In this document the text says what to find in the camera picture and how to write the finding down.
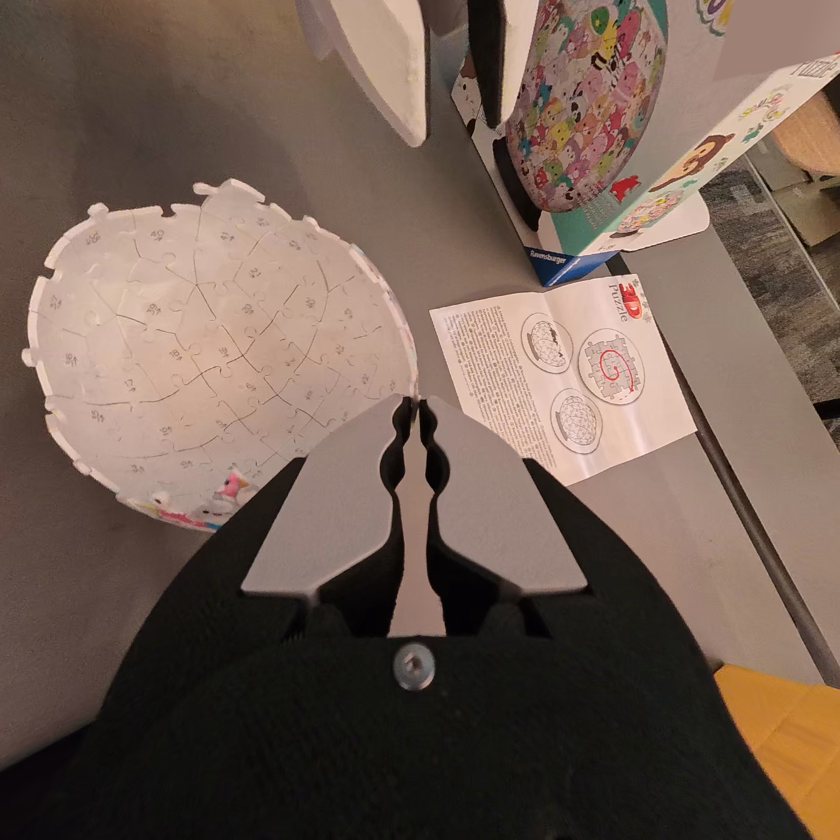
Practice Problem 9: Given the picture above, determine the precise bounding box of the teal puzzle box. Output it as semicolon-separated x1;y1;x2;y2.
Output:
450;0;840;288

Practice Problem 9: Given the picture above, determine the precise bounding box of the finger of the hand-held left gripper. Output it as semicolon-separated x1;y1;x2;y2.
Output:
295;0;432;150
467;0;527;130

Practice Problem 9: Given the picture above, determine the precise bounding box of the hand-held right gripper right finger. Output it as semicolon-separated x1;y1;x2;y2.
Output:
419;395;588;637

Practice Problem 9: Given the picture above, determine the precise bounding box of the colourful puzzle ball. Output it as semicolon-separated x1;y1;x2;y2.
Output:
21;177;421;534

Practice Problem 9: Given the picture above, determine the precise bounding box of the yellow plastic bin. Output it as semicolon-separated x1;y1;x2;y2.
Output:
713;661;840;840

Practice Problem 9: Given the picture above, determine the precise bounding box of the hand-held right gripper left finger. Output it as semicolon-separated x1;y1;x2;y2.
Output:
240;394;412;637

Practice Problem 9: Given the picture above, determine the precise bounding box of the white instruction leaflet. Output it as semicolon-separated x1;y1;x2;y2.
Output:
428;273;698;488

